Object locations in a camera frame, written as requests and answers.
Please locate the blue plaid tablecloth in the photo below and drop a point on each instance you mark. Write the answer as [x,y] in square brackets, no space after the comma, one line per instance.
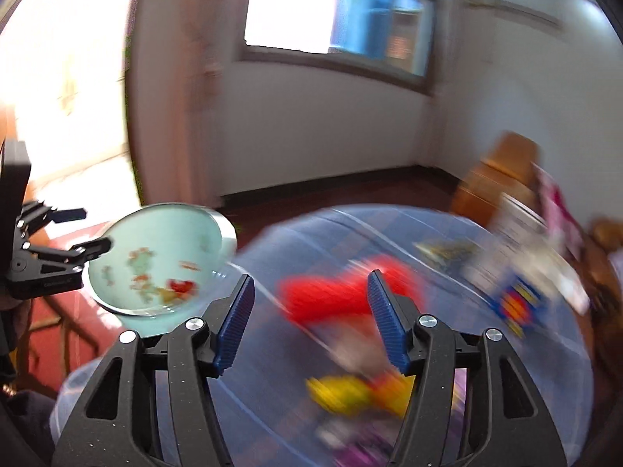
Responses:
[301,389]

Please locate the red foam net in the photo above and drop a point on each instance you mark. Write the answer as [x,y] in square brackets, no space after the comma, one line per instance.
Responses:
[331,296]

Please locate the teal cartoon print bin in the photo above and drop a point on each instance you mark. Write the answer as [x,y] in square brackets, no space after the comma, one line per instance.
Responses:
[155,243]

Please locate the dark wooden door frame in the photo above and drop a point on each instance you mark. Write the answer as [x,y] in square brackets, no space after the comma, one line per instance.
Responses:
[136,82]

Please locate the white air conditioner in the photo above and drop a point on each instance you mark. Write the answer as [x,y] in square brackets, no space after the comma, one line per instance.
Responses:
[525,5]

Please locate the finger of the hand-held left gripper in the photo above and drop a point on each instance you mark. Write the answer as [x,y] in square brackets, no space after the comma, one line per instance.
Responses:
[95,248]
[70,214]

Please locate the yellow wrapper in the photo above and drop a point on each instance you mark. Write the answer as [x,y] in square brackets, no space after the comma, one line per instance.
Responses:
[345,391]

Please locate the pink floral pillow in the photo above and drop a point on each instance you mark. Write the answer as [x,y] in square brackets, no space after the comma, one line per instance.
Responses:
[559,209]

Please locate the orange leather armchair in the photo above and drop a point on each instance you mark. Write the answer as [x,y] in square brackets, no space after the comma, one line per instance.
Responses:
[496,175]

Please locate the sliding glass window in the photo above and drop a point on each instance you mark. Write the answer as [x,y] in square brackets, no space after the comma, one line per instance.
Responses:
[340,9]

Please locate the long pink curtain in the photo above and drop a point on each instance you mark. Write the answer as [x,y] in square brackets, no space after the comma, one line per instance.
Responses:
[202,107]

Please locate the white tall carton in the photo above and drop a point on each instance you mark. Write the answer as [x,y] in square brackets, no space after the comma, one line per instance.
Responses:
[511,233]

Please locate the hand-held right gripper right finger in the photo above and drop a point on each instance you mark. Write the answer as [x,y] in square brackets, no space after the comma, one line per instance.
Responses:
[387,321]

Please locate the brown leather sofa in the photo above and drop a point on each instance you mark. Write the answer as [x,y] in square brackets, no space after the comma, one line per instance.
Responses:
[608,262]

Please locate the wooden stool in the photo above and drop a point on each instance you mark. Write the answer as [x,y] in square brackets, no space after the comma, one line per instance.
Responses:
[73,323]

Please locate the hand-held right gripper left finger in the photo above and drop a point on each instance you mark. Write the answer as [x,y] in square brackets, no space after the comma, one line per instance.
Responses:
[236,321]

